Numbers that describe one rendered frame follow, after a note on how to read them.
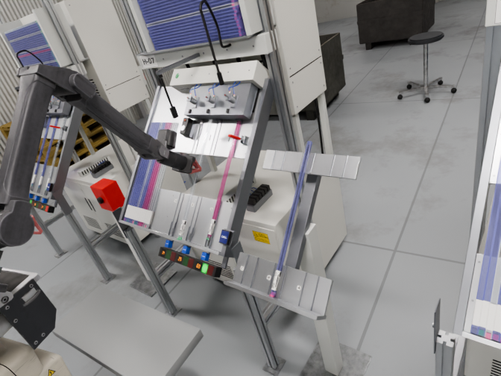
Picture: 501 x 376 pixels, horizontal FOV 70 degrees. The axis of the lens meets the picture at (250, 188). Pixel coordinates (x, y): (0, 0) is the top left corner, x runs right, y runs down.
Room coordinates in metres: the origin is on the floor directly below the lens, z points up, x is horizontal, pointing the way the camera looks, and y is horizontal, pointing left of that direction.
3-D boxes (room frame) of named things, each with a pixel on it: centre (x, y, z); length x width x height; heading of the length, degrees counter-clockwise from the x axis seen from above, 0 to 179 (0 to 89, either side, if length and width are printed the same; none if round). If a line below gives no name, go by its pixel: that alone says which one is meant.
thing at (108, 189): (1.91, 0.81, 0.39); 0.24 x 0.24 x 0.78; 46
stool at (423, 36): (3.68, -2.21, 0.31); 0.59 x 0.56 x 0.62; 134
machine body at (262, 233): (1.74, -0.03, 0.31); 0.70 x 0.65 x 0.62; 46
